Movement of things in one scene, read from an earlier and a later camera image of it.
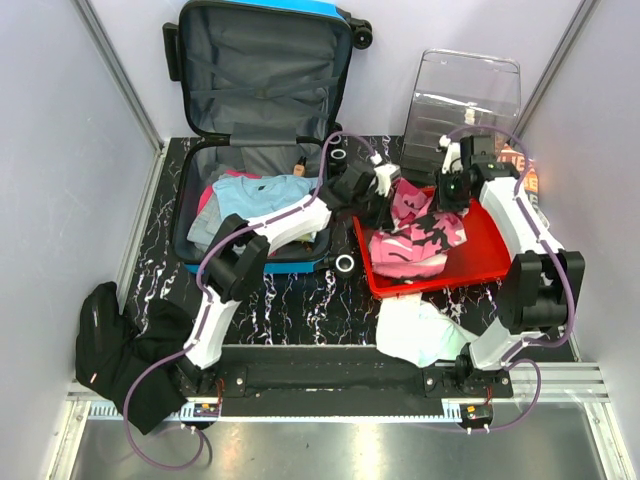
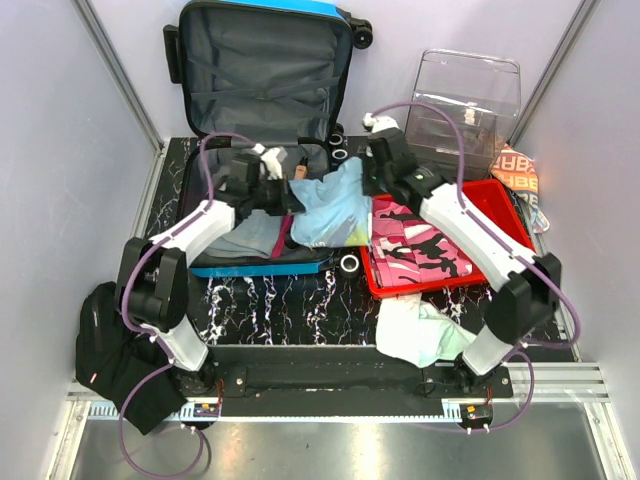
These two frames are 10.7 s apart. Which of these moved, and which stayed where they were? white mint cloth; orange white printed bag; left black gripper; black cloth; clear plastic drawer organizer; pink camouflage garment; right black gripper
Moved: left black gripper; pink camouflage garment; right black gripper
Stayed: clear plastic drawer organizer; orange white printed bag; white mint cloth; black cloth
